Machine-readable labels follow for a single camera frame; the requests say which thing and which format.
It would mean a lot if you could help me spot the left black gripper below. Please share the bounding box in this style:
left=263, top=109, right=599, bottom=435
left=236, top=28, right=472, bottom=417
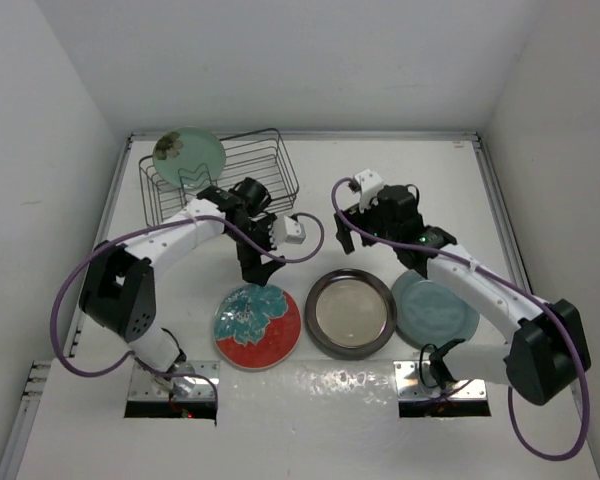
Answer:
left=225, top=213, right=284, bottom=284

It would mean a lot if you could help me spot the mint green flower plate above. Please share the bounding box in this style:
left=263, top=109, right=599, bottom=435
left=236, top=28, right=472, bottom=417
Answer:
left=152, top=127, right=226, bottom=188

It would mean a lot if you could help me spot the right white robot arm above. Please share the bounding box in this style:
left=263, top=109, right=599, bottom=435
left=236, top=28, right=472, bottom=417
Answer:
left=334, top=177, right=591, bottom=406

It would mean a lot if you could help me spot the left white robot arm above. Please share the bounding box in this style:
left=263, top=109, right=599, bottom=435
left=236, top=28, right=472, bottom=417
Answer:
left=79, top=177, right=283, bottom=385

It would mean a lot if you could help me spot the red and teal floral plate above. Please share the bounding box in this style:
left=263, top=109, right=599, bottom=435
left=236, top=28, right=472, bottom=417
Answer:
left=212, top=284, right=302, bottom=371

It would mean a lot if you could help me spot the brown rimmed cream plate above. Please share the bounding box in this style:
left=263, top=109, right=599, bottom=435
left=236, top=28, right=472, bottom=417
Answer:
left=304, top=268, right=397, bottom=360

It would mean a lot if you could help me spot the light blue ceramic plate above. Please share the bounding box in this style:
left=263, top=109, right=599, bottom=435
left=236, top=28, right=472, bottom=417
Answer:
left=391, top=271, right=480, bottom=348

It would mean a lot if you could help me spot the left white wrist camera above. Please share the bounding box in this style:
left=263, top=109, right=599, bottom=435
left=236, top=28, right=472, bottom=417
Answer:
left=270, top=215, right=306, bottom=247

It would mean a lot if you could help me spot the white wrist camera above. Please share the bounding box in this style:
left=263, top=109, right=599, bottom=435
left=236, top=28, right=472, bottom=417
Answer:
left=270, top=215, right=306, bottom=247
left=349, top=169, right=385, bottom=212

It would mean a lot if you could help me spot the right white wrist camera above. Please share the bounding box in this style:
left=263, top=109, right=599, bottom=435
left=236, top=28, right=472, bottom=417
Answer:
left=349, top=169, right=385, bottom=212

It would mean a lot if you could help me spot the wire dish rack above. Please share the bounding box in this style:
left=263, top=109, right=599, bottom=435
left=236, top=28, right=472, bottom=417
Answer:
left=138, top=128, right=299, bottom=226

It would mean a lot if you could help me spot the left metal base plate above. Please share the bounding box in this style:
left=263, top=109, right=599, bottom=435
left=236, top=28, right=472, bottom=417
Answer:
left=127, top=360, right=220, bottom=402

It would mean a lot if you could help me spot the metal base plate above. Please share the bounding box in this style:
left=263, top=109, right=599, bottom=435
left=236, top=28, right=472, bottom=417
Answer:
left=393, top=360, right=488, bottom=402
left=127, top=360, right=220, bottom=402

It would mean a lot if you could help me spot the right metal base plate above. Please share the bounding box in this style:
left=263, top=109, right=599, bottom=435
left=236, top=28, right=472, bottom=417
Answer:
left=393, top=360, right=488, bottom=402

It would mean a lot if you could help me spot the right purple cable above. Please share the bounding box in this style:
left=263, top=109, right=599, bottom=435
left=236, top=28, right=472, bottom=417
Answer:
left=330, top=177, right=591, bottom=460

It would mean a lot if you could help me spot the purple cable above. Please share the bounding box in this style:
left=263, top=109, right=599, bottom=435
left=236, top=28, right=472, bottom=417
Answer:
left=49, top=212, right=324, bottom=426
left=330, top=177, right=591, bottom=460

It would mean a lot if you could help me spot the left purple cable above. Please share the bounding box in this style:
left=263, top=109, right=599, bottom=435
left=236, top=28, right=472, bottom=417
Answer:
left=49, top=212, right=324, bottom=426

